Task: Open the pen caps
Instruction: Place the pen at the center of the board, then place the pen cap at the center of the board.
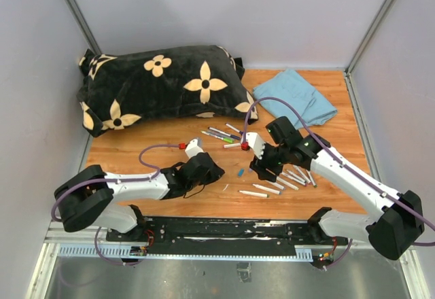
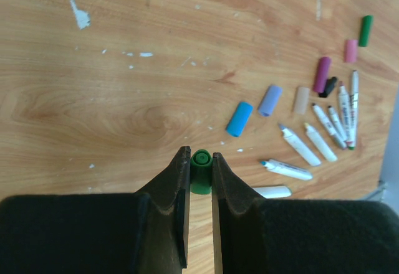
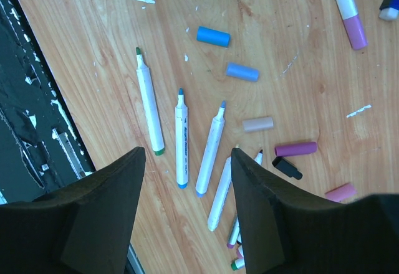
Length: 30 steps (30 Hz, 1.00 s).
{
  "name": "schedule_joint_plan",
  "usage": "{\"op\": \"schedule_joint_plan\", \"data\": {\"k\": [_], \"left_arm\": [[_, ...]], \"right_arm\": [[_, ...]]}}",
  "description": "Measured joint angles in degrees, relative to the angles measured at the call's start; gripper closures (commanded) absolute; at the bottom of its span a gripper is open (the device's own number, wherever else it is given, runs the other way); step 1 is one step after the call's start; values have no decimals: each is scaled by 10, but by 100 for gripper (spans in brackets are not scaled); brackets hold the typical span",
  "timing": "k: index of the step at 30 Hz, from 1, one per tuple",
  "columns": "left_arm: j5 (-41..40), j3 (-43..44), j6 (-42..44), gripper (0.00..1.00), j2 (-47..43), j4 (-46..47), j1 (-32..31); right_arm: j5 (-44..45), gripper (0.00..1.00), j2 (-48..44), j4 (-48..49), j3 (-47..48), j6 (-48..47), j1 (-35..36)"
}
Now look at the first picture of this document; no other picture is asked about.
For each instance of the light blue folded cloth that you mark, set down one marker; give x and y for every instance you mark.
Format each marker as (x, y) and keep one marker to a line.
(289, 94)

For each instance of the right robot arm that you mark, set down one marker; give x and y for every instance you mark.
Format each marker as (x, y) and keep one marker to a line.
(391, 222)

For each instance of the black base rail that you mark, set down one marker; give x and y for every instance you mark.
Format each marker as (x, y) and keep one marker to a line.
(188, 236)

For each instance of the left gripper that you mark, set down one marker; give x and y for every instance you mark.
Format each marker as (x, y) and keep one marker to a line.
(215, 173)

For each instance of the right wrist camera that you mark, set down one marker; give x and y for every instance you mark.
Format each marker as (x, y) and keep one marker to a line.
(256, 143)

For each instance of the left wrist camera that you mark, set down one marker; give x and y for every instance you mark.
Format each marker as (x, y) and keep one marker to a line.
(194, 147)

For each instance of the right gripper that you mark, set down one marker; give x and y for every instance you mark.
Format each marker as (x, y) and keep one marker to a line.
(259, 166)

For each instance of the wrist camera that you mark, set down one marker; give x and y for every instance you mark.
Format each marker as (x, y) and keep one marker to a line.
(194, 147)
(256, 143)

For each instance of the black floral pillow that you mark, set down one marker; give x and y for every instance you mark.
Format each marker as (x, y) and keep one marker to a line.
(119, 91)

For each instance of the magenta cap marker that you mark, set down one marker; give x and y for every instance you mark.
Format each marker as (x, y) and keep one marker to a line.
(232, 145)

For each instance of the navy cap marker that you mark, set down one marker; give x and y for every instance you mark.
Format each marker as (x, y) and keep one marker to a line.
(224, 133)

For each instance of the purple cap marker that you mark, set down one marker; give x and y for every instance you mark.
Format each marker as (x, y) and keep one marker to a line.
(294, 178)

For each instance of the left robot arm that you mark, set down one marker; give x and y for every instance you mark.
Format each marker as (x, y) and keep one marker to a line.
(93, 196)

